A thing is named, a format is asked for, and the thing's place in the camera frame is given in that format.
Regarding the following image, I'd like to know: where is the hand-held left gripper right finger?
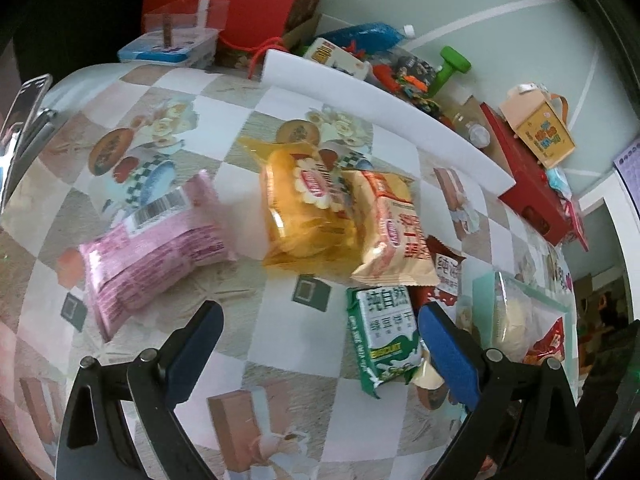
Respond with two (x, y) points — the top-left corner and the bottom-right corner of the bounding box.
(418, 302), (587, 480)

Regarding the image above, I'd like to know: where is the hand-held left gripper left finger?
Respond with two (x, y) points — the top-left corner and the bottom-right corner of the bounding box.
(55, 300), (225, 480)

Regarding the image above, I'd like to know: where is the yellow pudding cup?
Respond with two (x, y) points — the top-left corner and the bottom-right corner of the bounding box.
(410, 347), (452, 392)

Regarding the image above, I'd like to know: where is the green biscuit packet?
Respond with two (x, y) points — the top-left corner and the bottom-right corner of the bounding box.
(345, 284), (426, 400)

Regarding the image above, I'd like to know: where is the white round cake packet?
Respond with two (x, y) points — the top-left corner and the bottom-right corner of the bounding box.
(492, 272), (537, 362)

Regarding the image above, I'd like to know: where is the maroon snack packet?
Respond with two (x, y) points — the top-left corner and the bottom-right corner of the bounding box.
(424, 234), (469, 312)

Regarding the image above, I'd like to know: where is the pink snack packet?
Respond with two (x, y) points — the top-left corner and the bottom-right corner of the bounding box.
(78, 169), (239, 344)

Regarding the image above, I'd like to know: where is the orange snack packet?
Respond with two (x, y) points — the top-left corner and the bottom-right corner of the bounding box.
(342, 169), (441, 289)

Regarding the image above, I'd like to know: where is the yellow chips packet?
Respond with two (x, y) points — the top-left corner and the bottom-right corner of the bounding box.
(237, 134), (372, 274)

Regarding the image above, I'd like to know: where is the red gift box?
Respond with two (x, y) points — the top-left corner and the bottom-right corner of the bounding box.
(479, 102), (577, 247)

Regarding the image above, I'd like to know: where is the red patterned gift bag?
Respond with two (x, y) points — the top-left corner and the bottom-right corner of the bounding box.
(562, 194), (591, 254)

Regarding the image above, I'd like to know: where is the blue wet wipes pack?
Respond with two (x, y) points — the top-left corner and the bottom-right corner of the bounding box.
(544, 167), (574, 202)

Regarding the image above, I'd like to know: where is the white shelf unit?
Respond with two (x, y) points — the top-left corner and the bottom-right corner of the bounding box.
(574, 174), (640, 282)

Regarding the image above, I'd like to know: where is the checked printed tablecloth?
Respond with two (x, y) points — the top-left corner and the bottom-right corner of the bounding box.
(0, 62), (581, 480)

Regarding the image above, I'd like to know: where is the clear plastic bottle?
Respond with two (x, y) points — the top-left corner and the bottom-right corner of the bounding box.
(447, 104), (494, 149)

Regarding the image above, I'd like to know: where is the tan carry box yellow label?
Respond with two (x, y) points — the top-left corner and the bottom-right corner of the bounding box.
(499, 82), (577, 170)

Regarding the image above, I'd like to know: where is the white foam board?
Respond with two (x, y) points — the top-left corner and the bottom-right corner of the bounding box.
(262, 48), (516, 194)

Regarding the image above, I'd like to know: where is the purple perforated basket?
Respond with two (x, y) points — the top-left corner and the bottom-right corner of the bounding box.
(613, 134), (640, 202)

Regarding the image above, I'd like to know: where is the pile of small toys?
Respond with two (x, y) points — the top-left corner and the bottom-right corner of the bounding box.
(372, 52), (451, 112)

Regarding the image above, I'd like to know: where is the smartphone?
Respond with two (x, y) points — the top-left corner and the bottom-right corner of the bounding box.
(0, 73), (54, 162)

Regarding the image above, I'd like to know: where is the green dumbbell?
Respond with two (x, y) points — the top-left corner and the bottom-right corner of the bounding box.
(427, 45), (472, 99)

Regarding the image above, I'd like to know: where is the clear lidded container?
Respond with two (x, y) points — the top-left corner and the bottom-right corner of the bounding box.
(117, 27), (221, 69)

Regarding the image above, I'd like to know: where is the white card game box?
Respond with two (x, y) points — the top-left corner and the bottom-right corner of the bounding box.
(302, 37), (374, 81)

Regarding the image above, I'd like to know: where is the clear plastic box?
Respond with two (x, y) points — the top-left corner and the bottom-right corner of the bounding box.
(141, 0), (231, 41)

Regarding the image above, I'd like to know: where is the blue plastic bottle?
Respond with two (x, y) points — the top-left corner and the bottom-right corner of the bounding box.
(314, 20), (417, 56)

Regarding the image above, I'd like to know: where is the plain red box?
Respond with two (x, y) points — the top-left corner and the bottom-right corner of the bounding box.
(141, 0), (301, 69)

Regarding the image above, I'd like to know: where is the cardboard box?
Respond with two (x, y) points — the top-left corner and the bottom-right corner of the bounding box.
(215, 10), (501, 161)

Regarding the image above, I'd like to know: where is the brown chocolate box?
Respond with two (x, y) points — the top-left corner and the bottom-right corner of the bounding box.
(279, 0), (322, 31)

